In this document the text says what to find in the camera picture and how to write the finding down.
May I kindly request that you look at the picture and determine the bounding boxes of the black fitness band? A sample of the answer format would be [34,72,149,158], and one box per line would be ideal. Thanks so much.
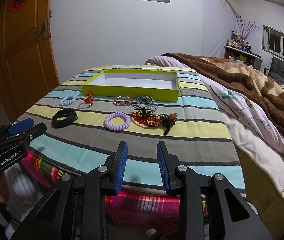
[51,108,78,128]

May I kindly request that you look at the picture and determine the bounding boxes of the light blue spiral hair tie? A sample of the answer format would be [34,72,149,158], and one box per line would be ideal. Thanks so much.
[59,95,77,107]

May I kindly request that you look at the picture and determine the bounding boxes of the dark beaded amber hair tie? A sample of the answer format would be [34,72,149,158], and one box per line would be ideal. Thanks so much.
[159,112,178,136]

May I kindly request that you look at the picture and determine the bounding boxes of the purple spiral hair tie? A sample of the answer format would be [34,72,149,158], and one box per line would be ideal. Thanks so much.
[103,112,132,132]

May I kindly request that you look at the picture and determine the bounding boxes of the small red knot charm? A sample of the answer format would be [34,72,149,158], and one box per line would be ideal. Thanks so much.
[81,90,94,107]

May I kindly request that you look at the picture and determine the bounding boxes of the grey elastic hair ties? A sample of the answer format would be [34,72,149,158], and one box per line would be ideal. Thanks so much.
[133,95,159,113]

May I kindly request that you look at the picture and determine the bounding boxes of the pink rhinestone hair clip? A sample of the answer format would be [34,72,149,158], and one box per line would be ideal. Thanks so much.
[113,96,135,106]

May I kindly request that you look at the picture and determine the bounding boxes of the black tie with flower bead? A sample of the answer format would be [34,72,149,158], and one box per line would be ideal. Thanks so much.
[133,104,154,119]

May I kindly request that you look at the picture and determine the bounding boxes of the striped cloth cover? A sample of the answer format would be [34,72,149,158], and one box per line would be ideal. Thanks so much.
[20,67,245,193]

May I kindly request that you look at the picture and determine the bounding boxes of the wooden door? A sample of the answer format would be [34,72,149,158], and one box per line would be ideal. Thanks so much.
[0,0,60,121]

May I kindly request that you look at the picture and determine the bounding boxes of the lime green cardboard tray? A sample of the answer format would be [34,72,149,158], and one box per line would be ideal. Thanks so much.
[82,69,179,102]

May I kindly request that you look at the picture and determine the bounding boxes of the pink floral quilt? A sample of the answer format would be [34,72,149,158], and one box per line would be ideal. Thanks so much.
[145,55,284,218]

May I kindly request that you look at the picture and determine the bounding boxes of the cluttered shelf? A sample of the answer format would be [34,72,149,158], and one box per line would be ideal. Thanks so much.
[224,31,263,70]

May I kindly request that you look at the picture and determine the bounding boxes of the brown plush blanket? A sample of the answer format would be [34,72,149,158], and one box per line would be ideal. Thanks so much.
[164,53,284,136]

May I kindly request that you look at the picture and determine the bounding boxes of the black office chair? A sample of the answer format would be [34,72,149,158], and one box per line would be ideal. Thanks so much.
[264,56,284,85]

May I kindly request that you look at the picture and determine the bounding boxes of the purple blossom branches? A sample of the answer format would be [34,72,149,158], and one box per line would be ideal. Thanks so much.
[237,18,259,42]

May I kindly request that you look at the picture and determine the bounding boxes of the window with bars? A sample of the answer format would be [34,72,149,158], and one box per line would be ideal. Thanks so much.
[262,25,284,60]

